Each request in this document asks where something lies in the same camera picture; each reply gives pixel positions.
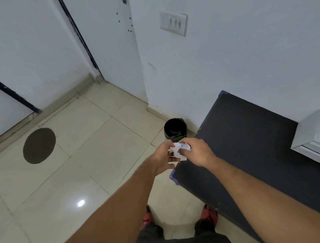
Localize black table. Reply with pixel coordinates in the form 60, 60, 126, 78
169, 90, 320, 243

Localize red left shoe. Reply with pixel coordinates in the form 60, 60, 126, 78
140, 205, 154, 230

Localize white panel with black edge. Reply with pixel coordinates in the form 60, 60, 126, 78
0, 81, 42, 137

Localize person's left hand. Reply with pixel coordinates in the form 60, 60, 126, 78
148, 140, 180, 176

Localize person's right hand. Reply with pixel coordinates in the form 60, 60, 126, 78
178, 137, 217, 168

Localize red shoe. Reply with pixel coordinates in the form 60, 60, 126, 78
201, 204, 218, 227
140, 205, 154, 230

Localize person's right forearm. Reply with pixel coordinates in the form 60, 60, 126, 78
204, 157, 320, 243

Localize white box appliance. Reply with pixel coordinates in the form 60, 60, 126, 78
290, 110, 320, 163

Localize black round trash bin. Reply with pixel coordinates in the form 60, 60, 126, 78
164, 118, 188, 141

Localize person's left forearm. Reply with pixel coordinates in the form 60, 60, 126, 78
65, 156, 157, 243

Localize person's black trousers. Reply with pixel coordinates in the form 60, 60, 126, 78
136, 218, 232, 243

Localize white paper scraps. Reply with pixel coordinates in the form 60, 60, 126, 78
168, 142, 191, 166

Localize red right shoe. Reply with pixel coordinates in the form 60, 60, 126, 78
201, 204, 218, 227

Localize white door with black edge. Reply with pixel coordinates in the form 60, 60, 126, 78
58, 0, 148, 103

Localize white wall switch plate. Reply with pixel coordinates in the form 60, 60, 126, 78
159, 10, 188, 37

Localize dark round floor mat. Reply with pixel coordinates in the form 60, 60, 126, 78
23, 128, 56, 165

